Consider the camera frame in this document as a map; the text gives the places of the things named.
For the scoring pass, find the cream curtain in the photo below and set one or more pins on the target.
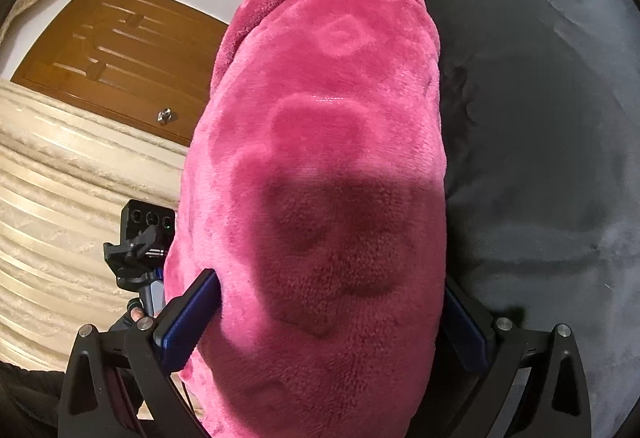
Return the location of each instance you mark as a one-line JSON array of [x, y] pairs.
[[60, 193]]

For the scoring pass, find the wooden door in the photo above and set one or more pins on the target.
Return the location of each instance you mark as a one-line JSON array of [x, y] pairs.
[[125, 67]]

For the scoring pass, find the person's left forearm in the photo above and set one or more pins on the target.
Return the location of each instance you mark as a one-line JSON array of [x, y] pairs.
[[25, 398]]

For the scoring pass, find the dark grey blanket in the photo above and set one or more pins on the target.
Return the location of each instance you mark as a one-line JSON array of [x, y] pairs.
[[525, 117]]

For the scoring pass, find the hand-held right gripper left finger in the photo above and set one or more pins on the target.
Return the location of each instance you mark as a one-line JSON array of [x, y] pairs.
[[192, 318]]

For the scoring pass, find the person's left hand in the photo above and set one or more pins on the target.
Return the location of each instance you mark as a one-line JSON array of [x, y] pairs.
[[136, 314]]

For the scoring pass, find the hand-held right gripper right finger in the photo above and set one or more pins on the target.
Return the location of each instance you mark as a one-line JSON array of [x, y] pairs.
[[465, 328]]

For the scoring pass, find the pink fleece pajama top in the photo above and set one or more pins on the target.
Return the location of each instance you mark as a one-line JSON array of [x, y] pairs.
[[325, 117]]

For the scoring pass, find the metal door knob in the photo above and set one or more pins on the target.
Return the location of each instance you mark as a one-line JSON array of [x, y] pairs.
[[164, 115]]

